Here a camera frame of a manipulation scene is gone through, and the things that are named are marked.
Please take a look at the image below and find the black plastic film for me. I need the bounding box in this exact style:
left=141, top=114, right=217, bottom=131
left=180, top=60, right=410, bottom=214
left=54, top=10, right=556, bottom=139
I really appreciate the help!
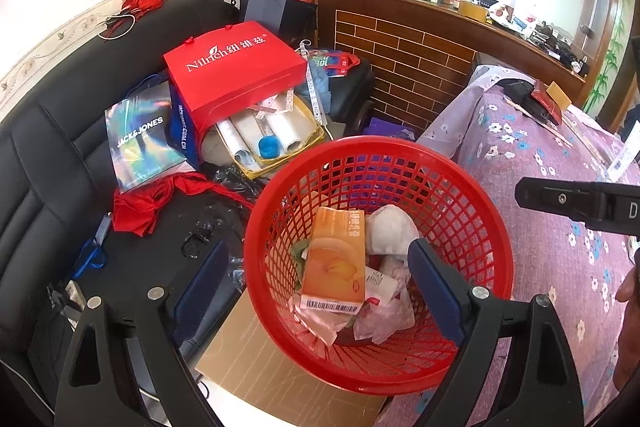
left=180, top=167, right=257, bottom=258

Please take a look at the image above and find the yellow box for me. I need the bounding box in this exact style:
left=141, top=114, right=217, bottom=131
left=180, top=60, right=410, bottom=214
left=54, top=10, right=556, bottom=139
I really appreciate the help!
left=546, top=82, right=572, bottom=110

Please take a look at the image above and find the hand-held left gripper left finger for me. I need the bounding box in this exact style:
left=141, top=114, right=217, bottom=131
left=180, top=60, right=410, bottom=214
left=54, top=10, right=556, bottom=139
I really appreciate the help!
left=54, top=238, right=231, bottom=427

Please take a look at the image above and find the black leather armchair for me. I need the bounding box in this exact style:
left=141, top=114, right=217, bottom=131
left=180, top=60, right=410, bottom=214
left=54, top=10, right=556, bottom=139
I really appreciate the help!
left=325, top=57, right=376, bottom=135

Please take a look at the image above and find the colourful plastic bag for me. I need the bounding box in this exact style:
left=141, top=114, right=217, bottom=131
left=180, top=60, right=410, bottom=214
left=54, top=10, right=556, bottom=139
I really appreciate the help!
left=307, top=49, right=361, bottom=80

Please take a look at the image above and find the orange cardboard box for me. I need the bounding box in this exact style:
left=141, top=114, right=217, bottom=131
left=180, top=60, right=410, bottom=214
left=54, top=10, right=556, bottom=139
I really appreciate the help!
left=299, top=208, right=371, bottom=315

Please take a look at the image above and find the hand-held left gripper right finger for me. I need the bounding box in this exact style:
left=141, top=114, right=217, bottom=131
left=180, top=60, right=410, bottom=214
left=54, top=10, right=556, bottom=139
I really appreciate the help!
left=407, top=238, right=586, bottom=427

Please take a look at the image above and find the person's right hand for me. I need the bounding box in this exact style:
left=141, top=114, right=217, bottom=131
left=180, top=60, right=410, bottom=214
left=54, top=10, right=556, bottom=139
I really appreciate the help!
left=614, top=249, right=640, bottom=383

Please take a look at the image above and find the purple bag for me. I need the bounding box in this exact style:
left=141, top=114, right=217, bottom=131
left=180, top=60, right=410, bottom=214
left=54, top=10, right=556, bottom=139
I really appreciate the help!
left=365, top=117, right=422, bottom=144

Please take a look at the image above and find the crumpled white tissue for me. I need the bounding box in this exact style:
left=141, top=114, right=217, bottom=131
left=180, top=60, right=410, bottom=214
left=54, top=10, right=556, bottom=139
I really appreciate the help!
left=364, top=204, right=420, bottom=255

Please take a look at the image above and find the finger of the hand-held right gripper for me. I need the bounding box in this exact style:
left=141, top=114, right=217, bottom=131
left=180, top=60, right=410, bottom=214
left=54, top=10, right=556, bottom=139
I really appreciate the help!
left=515, top=177, right=640, bottom=238

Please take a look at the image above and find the black flat case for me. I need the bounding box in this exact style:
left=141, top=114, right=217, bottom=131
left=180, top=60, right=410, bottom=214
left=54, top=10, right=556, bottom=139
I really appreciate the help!
left=502, top=79, right=556, bottom=122

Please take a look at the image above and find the green wrapper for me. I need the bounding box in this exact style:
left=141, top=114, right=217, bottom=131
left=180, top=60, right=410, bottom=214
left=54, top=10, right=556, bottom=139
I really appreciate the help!
left=291, top=241, right=314, bottom=279

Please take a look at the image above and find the red plastic basket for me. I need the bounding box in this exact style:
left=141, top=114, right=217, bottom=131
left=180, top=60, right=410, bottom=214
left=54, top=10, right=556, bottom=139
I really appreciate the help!
left=243, top=135, right=515, bottom=395

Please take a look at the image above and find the yellow carton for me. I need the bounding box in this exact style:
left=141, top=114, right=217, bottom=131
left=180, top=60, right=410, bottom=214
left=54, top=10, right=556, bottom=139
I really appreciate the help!
left=457, top=0, right=489, bottom=24

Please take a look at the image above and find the holographic paper bag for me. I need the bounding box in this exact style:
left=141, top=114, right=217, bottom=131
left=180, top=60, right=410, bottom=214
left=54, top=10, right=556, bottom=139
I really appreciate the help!
left=104, top=83, right=201, bottom=194

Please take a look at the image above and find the white cord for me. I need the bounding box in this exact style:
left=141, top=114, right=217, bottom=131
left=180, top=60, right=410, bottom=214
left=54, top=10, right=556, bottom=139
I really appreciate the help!
left=97, top=14, right=136, bottom=40

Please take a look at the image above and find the blue bottle cap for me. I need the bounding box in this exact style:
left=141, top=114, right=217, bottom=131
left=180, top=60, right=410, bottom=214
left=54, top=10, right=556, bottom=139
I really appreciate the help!
left=257, top=136, right=282, bottom=159

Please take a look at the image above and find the white measuring strip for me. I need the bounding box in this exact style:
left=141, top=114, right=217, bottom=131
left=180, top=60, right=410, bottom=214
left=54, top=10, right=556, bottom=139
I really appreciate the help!
left=299, top=44, right=327, bottom=128

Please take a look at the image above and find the small white card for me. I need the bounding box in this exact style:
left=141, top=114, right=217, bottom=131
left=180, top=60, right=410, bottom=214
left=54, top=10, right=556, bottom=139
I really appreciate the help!
left=364, top=268, right=401, bottom=306

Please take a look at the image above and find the clear plastic strip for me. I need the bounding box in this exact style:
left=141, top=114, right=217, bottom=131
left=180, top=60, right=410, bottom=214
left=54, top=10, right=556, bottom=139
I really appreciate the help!
left=607, top=134, right=640, bottom=182

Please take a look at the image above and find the red gift bag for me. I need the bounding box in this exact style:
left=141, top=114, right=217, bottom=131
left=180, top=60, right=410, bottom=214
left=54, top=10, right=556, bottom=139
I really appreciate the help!
left=163, top=21, right=309, bottom=142

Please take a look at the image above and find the wooden stick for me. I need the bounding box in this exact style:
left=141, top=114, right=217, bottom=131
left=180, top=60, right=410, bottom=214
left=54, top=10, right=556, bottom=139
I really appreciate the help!
left=504, top=96, right=574, bottom=146

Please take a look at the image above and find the purple floral blanket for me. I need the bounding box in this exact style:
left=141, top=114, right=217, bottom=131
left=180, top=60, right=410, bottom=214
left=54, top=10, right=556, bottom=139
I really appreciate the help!
left=390, top=64, right=640, bottom=427

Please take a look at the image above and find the red packet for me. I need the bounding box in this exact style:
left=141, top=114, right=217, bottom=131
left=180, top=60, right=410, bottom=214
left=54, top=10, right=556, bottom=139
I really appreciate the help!
left=531, top=82, right=564, bottom=126

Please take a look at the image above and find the wooden counter with brick front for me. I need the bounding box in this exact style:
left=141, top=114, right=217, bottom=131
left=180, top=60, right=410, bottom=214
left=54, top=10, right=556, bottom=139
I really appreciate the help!
left=315, top=0, right=588, bottom=138

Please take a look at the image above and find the gold cardboard box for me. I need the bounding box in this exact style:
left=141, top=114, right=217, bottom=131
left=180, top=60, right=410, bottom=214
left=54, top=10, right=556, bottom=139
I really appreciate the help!
left=200, top=94, right=328, bottom=181

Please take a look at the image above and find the blue strap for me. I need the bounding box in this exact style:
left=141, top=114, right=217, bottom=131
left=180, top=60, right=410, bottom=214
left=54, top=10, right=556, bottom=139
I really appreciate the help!
left=70, top=214, right=114, bottom=281

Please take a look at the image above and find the red cloth with tassels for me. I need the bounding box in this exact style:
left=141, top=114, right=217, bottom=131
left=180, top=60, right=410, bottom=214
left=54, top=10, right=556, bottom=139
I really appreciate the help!
left=120, top=0, right=165, bottom=15

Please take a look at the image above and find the brown cardboard sheet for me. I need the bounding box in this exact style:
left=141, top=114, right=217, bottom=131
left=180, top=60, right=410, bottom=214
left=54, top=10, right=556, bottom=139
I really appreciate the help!
left=195, top=292, right=388, bottom=427

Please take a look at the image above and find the dark blue paper bag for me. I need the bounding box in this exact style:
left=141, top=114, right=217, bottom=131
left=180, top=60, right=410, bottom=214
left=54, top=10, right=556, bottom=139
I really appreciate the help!
left=231, top=0, right=319, bottom=48

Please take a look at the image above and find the black leather sofa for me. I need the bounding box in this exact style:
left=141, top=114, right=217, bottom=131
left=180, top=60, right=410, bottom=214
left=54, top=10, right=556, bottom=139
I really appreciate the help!
left=0, top=0, right=326, bottom=427

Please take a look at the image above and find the light blue cloth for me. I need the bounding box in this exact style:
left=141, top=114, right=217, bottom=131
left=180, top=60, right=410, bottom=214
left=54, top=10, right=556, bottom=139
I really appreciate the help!
left=310, top=67, right=334, bottom=108

